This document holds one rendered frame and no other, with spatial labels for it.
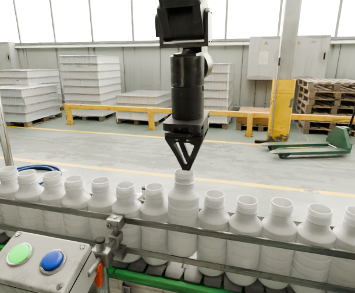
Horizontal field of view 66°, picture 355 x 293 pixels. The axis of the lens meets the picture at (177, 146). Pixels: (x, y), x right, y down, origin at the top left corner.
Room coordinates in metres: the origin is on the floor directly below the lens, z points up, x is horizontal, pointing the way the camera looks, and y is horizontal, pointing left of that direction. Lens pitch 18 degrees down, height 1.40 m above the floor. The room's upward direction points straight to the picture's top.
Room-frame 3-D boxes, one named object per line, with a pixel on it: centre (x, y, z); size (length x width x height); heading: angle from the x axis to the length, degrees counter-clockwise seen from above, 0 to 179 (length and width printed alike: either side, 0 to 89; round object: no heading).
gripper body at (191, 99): (0.48, -0.02, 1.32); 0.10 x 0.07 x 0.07; 165
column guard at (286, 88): (4.74, -1.81, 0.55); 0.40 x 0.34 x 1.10; 75
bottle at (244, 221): (0.42, -0.12, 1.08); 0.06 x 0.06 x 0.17
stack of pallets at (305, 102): (5.71, -3.14, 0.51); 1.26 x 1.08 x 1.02; 165
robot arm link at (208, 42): (0.51, -0.02, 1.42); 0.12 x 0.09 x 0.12; 164
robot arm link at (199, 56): (0.48, -0.02, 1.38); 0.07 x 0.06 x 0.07; 164
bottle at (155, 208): (0.48, 0.04, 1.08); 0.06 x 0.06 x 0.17
